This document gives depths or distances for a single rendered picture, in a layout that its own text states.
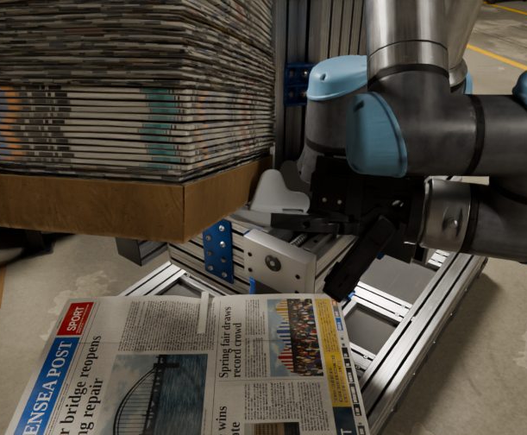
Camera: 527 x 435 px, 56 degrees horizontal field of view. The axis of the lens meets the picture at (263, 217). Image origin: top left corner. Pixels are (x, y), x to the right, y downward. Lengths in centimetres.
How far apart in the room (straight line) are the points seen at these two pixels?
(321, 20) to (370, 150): 63
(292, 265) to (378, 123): 45
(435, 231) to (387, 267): 124
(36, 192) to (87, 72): 10
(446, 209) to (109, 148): 33
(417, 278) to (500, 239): 122
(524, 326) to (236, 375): 154
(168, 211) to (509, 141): 29
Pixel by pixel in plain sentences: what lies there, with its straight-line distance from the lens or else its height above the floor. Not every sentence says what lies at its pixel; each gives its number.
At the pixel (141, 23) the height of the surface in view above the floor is 121.
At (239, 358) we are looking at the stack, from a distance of 61.
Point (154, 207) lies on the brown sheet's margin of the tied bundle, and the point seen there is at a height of 110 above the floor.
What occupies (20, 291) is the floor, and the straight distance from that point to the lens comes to 215.
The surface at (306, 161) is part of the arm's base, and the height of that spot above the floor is 88.
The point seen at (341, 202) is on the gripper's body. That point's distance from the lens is 53.
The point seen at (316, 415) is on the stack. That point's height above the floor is 83.
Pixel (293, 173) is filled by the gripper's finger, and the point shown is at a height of 100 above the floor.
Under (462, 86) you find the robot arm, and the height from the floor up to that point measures 102.
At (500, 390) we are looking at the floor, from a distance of 178.
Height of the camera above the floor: 129
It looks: 33 degrees down
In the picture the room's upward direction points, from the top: straight up
